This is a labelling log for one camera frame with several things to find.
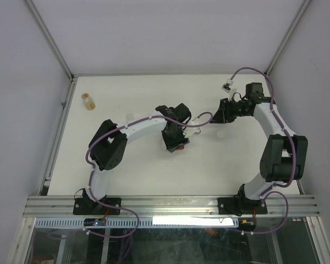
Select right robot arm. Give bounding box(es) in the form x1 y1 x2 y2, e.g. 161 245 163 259
211 81 308 213

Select small glass vial orange pills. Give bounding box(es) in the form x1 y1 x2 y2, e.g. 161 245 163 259
81 93 96 111

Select white pill bottle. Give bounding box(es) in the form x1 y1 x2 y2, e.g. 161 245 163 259
161 139 167 151

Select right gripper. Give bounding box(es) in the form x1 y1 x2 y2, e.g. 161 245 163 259
210 97 251 124

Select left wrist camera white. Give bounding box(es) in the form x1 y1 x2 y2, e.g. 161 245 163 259
182 115 202 138

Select aluminium frame post right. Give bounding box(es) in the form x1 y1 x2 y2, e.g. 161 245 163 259
265 0 313 76

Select aluminium frame post left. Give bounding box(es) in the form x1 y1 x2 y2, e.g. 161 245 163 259
23 0 74 82

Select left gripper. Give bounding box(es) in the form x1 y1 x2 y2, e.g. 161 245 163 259
162 124 189 152

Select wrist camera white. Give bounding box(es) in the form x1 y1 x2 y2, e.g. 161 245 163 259
221 79 237 101
182 115 202 138

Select grey slotted cable duct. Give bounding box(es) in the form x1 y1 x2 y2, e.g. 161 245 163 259
35 216 239 229

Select clear plastic pill box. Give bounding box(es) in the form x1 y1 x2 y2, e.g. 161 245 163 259
125 113 134 121

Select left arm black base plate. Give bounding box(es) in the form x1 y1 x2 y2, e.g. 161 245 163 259
73 196 122 216

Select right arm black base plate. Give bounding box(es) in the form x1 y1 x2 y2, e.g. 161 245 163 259
217 196 268 216

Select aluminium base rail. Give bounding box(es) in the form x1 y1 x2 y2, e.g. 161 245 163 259
23 193 320 218

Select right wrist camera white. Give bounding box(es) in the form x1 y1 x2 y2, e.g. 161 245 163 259
221 79 237 101

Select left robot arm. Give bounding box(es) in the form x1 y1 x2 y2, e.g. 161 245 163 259
85 103 191 214

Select aluminium frame post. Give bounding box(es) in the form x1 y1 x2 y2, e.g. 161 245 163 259
265 0 313 76
23 0 74 82

